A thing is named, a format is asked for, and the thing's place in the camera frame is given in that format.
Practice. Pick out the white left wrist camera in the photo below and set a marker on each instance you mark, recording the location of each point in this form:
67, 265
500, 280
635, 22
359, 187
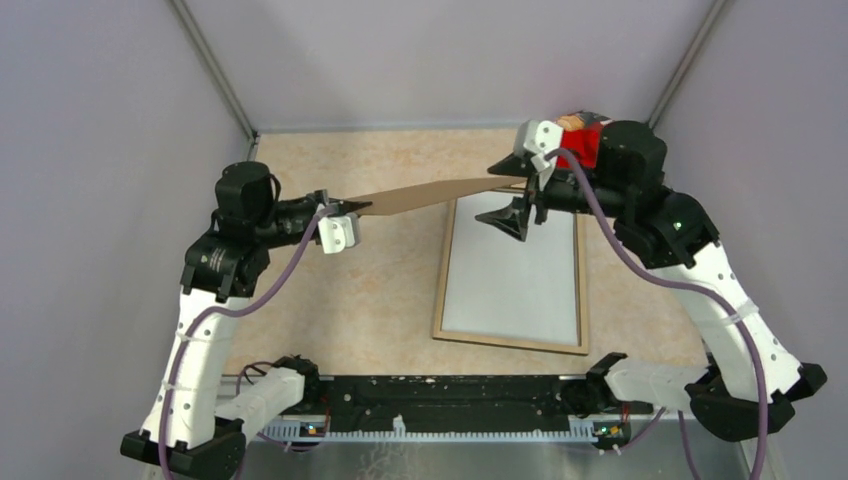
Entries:
338, 233

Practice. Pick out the red crumpled cloth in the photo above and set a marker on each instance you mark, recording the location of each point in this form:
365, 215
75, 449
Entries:
581, 135

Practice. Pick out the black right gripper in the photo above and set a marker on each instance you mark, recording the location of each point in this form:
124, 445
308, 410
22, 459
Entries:
514, 217

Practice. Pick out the aluminium front rail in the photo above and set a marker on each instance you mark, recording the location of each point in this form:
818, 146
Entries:
597, 447

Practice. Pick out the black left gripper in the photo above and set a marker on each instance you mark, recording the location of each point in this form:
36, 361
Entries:
319, 197

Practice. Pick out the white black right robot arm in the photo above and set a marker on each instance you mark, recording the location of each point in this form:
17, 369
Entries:
614, 171

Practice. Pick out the white photo paper sheet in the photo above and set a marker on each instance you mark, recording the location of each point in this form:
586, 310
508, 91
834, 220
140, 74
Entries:
510, 278

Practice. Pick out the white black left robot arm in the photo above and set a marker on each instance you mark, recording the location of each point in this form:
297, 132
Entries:
253, 245

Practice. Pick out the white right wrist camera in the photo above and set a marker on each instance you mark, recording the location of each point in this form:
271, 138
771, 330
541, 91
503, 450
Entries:
534, 140

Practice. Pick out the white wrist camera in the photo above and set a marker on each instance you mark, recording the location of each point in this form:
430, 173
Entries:
534, 140
338, 233

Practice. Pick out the wooden picture frame with glass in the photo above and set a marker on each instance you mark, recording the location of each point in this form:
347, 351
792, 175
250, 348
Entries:
513, 278

